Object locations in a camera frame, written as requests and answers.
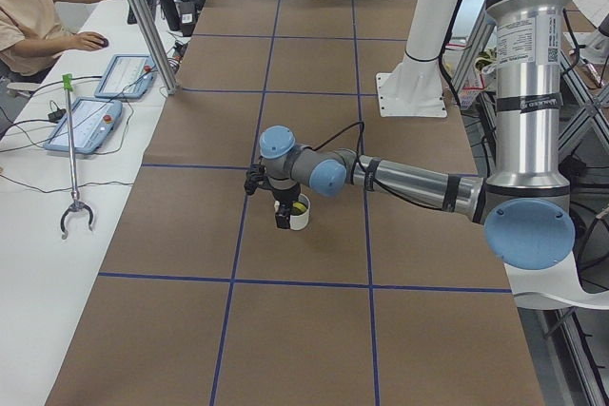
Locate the person in beige shirt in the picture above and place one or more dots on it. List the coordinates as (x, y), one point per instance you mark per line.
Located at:
(33, 37)

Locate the black insulated bottle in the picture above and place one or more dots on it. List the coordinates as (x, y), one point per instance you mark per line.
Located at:
(171, 14)

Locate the aluminium frame post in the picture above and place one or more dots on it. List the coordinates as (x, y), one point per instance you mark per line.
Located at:
(154, 44)

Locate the black box with label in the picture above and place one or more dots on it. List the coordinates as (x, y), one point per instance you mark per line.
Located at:
(187, 17)

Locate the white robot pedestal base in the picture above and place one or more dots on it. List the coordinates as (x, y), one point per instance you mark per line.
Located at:
(414, 87)

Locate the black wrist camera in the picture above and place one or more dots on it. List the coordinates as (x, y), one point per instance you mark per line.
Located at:
(255, 179)

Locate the near blue teach pendant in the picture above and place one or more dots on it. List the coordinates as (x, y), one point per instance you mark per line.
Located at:
(92, 122)

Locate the yellow lemon slice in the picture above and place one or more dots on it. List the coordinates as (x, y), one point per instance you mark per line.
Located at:
(298, 209)

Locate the far blue teach pendant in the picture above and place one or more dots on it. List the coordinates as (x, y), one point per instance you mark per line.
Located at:
(127, 76)

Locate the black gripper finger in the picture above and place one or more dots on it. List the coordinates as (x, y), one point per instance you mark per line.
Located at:
(282, 216)

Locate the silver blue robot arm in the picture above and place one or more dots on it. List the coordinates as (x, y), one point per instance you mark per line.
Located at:
(522, 201)

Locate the blue teach pendant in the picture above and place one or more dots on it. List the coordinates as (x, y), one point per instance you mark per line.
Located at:
(127, 76)
(92, 122)

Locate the silver reacher grabber tool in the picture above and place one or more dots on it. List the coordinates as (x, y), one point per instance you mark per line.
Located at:
(77, 205)

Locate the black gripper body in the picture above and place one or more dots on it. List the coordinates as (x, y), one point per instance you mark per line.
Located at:
(285, 195)

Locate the white ceramic mug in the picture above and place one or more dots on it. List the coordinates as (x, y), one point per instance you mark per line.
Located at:
(299, 222)

